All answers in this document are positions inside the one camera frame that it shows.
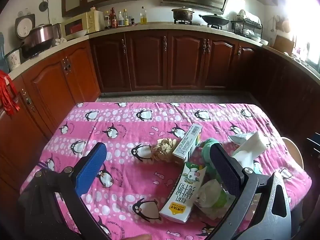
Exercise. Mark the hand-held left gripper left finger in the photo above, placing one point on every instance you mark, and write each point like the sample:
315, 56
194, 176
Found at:
92, 165

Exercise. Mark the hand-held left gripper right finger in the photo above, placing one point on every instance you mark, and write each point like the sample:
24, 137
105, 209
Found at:
225, 167

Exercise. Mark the green fluffy towel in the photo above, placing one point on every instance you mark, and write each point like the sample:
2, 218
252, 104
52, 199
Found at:
207, 150

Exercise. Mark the white tissue paper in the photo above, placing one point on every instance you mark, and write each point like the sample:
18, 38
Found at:
250, 147

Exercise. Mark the beige round plastic bin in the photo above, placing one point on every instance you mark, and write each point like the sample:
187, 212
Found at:
293, 152

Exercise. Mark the person's left hand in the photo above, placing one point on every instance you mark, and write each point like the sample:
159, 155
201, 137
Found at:
142, 237

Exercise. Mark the pink penguin tablecloth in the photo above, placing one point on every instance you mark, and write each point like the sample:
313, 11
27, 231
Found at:
120, 180

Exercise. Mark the clear green plastic bag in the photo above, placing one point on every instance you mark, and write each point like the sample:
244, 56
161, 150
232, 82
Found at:
212, 197

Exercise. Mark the white cardboard box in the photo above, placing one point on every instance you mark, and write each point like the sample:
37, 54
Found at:
186, 142

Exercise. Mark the white milk carton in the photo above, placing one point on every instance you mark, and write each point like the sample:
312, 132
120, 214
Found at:
180, 197

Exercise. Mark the crumpled brown paper ball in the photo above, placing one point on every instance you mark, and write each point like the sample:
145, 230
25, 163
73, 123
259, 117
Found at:
162, 150

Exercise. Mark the red tassel ornament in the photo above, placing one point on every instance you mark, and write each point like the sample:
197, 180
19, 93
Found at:
7, 92

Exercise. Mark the wooden base cabinets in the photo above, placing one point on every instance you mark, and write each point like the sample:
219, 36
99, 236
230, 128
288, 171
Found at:
147, 60

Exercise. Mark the black frying pan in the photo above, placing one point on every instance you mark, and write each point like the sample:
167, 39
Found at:
32, 51

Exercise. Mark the white floral cup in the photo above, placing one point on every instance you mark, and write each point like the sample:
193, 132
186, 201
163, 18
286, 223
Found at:
13, 61

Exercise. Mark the white bowl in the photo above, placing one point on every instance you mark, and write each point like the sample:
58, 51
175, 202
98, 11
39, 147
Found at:
79, 33

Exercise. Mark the wooden cutting board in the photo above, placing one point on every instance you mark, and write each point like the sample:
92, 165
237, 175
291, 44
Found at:
283, 44

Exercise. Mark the stainless steel kettle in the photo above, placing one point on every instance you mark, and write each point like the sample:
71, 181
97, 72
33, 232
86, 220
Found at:
57, 31

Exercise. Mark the silver rice cooker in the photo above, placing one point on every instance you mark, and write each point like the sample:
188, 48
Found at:
41, 33

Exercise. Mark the cream microwave oven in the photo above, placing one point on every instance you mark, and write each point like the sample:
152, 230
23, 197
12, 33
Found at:
80, 23

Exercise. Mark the black dish rack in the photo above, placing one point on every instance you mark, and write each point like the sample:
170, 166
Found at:
246, 25

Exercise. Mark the dark sauce bottle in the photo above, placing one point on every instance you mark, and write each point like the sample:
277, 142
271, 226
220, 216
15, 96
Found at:
107, 21

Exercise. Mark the gas stove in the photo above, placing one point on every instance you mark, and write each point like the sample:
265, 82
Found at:
197, 23

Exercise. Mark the red label sauce bottle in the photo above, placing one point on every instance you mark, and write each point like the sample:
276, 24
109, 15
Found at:
114, 20

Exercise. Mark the grey clear bottle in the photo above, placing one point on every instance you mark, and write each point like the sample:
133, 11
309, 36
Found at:
120, 20

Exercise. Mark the black wok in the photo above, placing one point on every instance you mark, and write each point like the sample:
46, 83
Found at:
215, 19

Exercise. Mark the yellow label bottle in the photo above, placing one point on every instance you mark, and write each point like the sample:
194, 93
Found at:
125, 18

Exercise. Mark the yellow cooking oil bottle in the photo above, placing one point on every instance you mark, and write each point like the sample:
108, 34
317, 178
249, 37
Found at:
143, 17

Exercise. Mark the brown cooking pot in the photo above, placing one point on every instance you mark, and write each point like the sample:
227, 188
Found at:
183, 13

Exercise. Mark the black hanging strainer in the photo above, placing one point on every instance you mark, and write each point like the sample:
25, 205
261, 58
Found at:
43, 5

